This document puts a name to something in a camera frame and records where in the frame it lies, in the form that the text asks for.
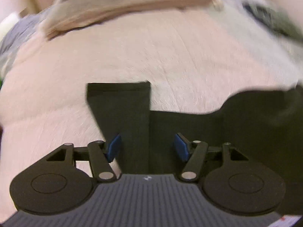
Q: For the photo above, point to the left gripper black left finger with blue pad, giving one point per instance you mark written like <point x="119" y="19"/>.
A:
<point x="100" y="154"/>

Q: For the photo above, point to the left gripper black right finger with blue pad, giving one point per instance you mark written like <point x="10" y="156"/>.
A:
<point x="192" y="154"/>

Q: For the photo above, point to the black pants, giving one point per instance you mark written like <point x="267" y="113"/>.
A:
<point x="264" y="125"/>

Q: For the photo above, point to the taupe pillow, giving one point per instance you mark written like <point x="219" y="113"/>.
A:
<point x="66" y="15"/>

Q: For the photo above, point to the folded green grey clothes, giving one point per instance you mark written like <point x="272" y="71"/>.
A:
<point x="277" y="22"/>

